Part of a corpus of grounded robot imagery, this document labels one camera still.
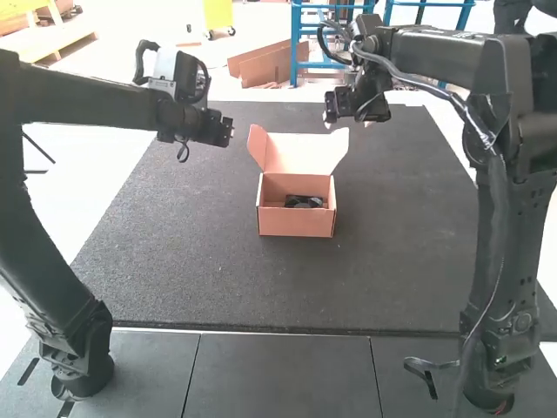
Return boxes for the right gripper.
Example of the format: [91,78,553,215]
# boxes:
[324,68,393,127]

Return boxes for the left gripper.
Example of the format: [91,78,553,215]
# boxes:
[156,99,237,150]

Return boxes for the cardboard box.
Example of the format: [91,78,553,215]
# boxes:
[246,124,351,239]

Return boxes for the large cardboard sheet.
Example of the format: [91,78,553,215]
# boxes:
[226,37,311,89]

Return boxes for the blue workbench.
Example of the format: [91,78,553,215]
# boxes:
[288,0,376,88]
[382,0,476,37]

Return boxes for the yellow wheeled cart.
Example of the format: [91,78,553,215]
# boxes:
[201,0,237,42]

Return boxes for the black mat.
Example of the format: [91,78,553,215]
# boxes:
[69,100,557,339]

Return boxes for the black square fan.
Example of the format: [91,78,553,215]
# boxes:
[283,194,326,210]

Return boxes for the person's legs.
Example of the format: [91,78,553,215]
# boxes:
[493,0,537,37]

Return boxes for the wooden pallet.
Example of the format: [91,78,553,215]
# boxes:
[0,0,99,67]

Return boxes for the dark base panel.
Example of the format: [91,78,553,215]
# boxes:
[181,332,385,418]
[0,331,202,418]
[368,334,557,418]

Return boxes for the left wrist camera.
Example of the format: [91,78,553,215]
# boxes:
[147,46,211,108]

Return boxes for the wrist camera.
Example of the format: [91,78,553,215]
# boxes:
[147,46,211,108]
[350,12,384,49]

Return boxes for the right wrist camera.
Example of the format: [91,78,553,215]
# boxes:
[350,12,384,49]

